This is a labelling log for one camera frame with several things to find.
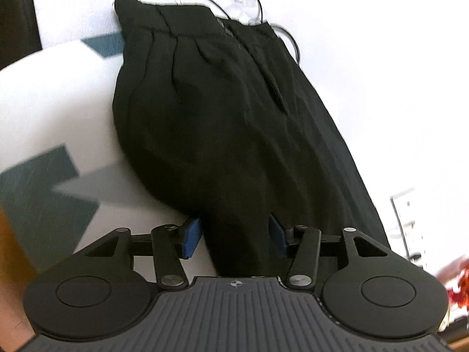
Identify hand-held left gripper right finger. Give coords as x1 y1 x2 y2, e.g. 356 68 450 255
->
269 214 391 290

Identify black pants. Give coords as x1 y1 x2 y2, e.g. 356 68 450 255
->
112 0 391 277

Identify white round-jack wall plate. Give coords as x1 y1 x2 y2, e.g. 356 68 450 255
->
389 187 418 228

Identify orange and red toy figure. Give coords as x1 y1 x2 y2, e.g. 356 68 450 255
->
434 257 469 312

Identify thin black cable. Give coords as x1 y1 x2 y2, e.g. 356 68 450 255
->
179 0 303 63

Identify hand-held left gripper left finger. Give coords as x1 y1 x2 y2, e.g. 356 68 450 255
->
84 217 202 290

